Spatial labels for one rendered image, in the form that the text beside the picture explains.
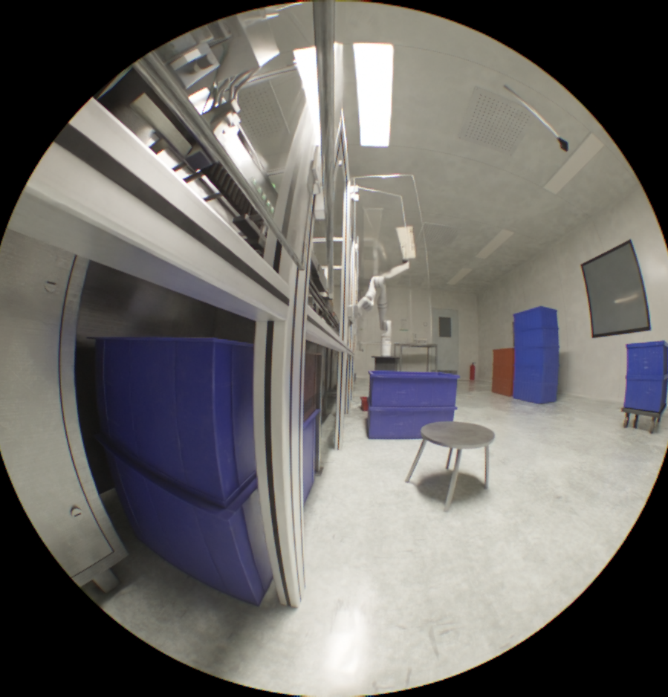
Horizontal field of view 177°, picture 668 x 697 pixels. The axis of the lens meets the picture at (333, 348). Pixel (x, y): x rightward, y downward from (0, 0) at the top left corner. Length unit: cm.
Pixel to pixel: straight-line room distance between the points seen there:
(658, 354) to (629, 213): 237
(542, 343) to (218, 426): 318
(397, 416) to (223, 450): 125
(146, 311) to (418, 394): 144
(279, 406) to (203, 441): 10
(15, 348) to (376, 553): 82
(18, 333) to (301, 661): 64
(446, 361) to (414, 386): 529
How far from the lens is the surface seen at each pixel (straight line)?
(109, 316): 71
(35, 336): 40
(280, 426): 24
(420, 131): 256
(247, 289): 15
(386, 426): 143
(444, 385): 148
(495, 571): 70
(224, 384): 26
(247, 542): 40
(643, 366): 231
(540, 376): 318
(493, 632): 61
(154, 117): 44
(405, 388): 139
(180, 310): 88
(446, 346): 668
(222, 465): 28
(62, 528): 49
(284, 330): 23
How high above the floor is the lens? 52
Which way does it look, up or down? 3 degrees up
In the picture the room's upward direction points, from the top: 2 degrees clockwise
